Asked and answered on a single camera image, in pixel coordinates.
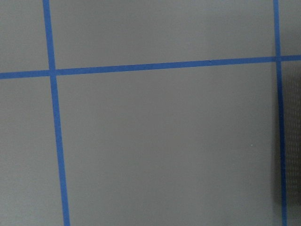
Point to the brown wicker basket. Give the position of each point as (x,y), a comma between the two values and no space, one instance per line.
(291,80)

